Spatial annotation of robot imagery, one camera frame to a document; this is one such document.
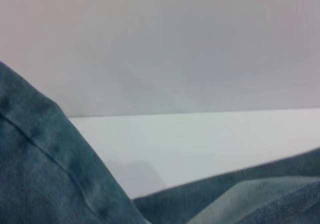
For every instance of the blue denim shorts with cartoon print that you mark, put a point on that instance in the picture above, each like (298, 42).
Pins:
(37, 159)

